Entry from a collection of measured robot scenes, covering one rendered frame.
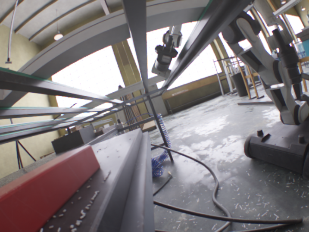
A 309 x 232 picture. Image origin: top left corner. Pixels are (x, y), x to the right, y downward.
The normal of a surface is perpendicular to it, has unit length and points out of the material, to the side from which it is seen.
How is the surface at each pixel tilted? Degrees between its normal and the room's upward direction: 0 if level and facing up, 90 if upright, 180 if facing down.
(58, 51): 90
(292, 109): 90
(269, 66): 90
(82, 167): 90
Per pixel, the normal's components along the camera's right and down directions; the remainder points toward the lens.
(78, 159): 0.94, -0.34
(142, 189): -0.35, -0.94
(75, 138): 0.04, 0.05
